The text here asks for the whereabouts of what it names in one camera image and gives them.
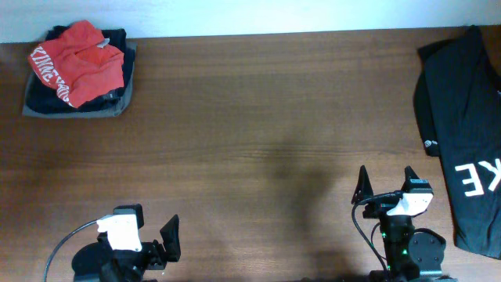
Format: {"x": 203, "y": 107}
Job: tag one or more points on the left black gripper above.
{"x": 171, "y": 242}

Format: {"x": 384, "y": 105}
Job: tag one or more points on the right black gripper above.
{"x": 379, "y": 206}

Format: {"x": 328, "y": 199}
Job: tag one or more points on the red polo shirt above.
{"x": 79, "y": 65}

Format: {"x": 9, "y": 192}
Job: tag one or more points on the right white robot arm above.
{"x": 410, "y": 253}

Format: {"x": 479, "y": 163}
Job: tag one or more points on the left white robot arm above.
{"x": 92, "y": 263}

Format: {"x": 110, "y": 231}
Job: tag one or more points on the black printed t-shirt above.
{"x": 457, "y": 109}

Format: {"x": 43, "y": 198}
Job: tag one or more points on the folded grey garment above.
{"x": 37, "y": 96}

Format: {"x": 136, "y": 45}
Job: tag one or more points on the folded navy blue garment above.
{"x": 80, "y": 70}

